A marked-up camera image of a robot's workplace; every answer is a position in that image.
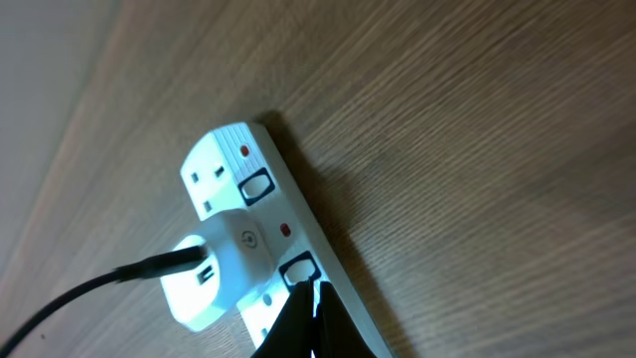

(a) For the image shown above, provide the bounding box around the white USB charger adapter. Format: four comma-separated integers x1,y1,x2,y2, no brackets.
158,208,277,333

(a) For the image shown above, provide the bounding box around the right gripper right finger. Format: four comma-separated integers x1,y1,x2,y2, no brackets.
313,281,376,358

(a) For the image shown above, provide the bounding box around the white power strip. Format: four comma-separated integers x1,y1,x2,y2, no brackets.
180,122,392,357

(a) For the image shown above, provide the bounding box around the black USB charging cable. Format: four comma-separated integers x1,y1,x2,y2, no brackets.
0,245,210,358

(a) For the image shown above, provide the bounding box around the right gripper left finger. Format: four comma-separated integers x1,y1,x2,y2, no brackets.
252,281,314,358

